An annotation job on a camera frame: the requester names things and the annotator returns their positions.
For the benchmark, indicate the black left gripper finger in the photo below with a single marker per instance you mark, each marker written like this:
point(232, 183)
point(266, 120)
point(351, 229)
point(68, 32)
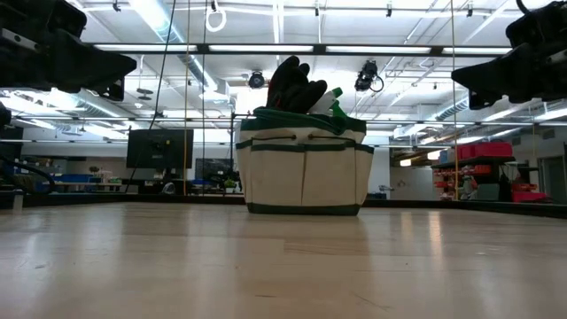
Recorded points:
point(86, 56)
point(80, 80)

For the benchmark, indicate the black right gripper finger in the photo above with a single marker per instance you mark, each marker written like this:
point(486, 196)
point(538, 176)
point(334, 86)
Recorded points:
point(505, 66)
point(509, 91)

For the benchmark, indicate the green spray bottle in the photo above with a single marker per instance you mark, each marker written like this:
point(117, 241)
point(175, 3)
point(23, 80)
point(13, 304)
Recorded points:
point(330, 99)

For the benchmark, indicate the red black gardening gloves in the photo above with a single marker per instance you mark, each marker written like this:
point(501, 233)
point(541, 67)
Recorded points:
point(292, 88)

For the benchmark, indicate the beige green gardening bag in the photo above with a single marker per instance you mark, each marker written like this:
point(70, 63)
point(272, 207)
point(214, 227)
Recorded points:
point(303, 177)

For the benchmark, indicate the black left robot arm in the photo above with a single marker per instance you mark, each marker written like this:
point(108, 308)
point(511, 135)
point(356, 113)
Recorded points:
point(3, 116)

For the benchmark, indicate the large red storage bin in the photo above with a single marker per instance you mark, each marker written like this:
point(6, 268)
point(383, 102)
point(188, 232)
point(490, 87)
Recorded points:
point(485, 150)

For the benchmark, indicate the storage shelf rack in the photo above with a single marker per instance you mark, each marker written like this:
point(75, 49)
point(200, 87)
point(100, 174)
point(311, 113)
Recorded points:
point(480, 177)

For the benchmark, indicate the blue workbench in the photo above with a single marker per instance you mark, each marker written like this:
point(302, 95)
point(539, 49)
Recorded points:
point(71, 178)

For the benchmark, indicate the large black monitor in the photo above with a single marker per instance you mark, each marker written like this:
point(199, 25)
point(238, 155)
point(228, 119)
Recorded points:
point(155, 148)

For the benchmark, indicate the small red storage bin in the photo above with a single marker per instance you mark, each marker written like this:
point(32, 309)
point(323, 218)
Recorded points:
point(529, 196)

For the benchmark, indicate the overhead light bar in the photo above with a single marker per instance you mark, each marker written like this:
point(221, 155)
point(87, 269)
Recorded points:
point(201, 49)

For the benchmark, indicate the small dark monitor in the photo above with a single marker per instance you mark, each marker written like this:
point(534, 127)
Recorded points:
point(215, 167)

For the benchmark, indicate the small green potted plant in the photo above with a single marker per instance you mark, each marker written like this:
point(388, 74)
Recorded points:
point(229, 183)

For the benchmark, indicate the black aluminium table frame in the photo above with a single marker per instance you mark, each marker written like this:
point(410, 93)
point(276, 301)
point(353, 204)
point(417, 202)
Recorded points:
point(487, 207)

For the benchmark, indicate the black overhead camera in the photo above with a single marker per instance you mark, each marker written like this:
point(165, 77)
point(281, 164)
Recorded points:
point(256, 80)

